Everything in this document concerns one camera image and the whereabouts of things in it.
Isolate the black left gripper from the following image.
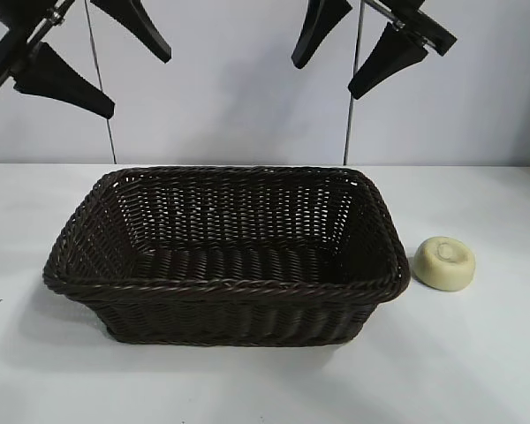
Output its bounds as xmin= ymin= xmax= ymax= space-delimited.
xmin=0 ymin=0 xmax=173 ymax=120

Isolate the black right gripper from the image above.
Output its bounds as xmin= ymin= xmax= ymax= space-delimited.
xmin=291 ymin=0 xmax=458 ymax=101

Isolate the dark brown wicker basket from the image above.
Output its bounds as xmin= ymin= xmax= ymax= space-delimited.
xmin=42 ymin=165 xmax=412 ymax=350

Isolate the thin metal wall strip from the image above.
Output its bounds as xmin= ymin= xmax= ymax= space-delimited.
xmin=343 ymin=0 xmax=364 ymax=164
xmin=85 ymin=0 xmax=117 ymax=163

